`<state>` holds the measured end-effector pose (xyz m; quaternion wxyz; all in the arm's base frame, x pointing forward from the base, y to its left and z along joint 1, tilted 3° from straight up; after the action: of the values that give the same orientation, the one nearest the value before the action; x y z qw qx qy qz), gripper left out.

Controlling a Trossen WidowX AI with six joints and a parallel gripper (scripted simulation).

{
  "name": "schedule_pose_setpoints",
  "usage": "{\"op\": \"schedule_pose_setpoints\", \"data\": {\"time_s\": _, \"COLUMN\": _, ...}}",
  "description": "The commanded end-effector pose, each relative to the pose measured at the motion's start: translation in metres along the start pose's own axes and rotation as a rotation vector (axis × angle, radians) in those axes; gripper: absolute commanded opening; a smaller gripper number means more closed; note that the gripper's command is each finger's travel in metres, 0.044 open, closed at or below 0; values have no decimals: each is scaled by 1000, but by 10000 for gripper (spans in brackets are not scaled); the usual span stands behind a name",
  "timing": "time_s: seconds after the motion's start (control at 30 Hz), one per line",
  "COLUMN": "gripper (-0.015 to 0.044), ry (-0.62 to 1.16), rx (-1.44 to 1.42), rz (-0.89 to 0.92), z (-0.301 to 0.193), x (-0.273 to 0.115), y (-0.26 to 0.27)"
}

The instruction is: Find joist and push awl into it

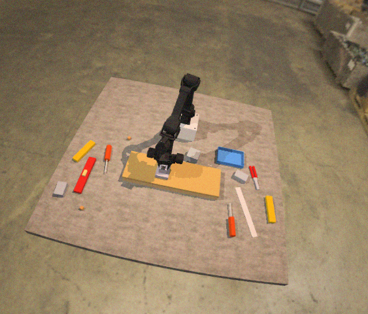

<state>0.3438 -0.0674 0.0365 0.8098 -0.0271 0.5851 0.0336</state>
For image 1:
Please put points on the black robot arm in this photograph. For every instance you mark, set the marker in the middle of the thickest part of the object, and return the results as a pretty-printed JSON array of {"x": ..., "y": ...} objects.
[{"x": 182, "y": 113}]

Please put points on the orange-yellow rectangular bar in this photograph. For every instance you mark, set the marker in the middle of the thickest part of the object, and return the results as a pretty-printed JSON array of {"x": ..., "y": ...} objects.
[
  {"x": 80, "y": 154},
  {"x": 270, "y": 209}
]

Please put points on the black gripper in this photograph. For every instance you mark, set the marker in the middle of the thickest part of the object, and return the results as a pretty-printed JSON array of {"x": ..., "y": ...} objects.
[{"x": 178, "y": 158}]

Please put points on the blue rectangular tray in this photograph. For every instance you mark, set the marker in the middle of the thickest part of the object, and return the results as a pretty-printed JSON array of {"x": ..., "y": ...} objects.
[{"x": 230, "y": 157}]

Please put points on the red flat bar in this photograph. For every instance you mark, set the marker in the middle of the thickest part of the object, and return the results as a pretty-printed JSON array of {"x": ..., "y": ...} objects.
[{"x": 84, "y": 175}]

